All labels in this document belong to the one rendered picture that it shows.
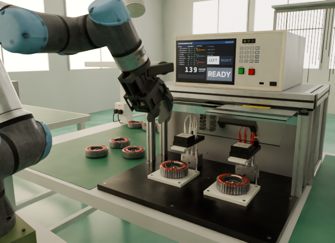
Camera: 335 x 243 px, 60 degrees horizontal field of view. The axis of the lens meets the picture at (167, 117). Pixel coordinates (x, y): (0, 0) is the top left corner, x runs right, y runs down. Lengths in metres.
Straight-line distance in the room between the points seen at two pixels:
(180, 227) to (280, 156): 0.54
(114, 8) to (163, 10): 8.39
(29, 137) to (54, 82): 5.36
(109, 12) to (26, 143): 0.40
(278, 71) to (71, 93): 5.64
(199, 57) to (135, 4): 1.12
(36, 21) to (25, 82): 5.30
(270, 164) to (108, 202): 0.65
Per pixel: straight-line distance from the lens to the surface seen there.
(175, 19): 8.73
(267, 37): 1.08
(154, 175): 1.15
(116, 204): 1.03
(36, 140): 0.84
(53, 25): 0.59
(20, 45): 0.55
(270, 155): 1.25
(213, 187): 1.06
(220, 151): 1.32
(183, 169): 1.12
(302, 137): 1.03
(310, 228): 0.98
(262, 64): 1.08
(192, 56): 1.19
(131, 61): 0.64
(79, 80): 6.55
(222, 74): 1.13
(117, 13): 0.60
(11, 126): 0.83
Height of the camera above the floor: 1.23
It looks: 12 degrees down
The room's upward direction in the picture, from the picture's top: straight up
